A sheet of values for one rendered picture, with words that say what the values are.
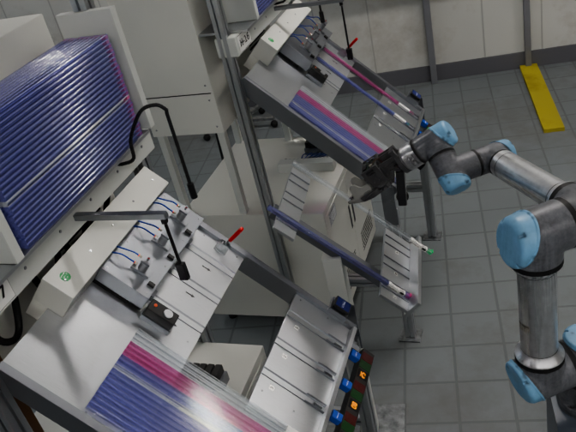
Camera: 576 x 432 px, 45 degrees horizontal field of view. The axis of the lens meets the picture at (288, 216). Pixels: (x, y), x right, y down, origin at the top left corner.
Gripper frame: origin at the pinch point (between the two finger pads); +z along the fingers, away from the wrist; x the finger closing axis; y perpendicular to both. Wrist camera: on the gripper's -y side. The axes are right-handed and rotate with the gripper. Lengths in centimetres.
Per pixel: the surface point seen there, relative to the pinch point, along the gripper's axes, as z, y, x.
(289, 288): 23.5, -2.6, 21.6
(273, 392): 26, -7, 56
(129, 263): 33, 39, 48
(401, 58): 44, -68, -331
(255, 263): 26.4, 9.1, 20.4
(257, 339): 107, -55, -53
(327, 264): 19.9, -11.9, 3.1
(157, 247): 31, 36, 39
